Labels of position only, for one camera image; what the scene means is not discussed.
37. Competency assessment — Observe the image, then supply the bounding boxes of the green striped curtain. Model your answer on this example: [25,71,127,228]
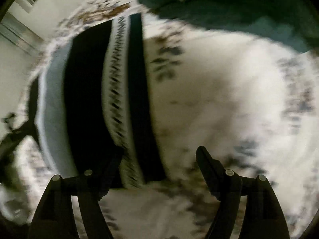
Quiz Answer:
[1,12,43,56]

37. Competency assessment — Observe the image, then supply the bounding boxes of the floral cream bed blanket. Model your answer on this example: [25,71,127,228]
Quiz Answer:
[1,0,318,238]

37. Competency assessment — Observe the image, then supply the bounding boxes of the black garment with patterned band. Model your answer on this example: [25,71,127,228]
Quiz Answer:
[28,14,168,188]

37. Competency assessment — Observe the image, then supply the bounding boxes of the dark green fleece garment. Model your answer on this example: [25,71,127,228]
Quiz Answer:
[138,0,318,53]

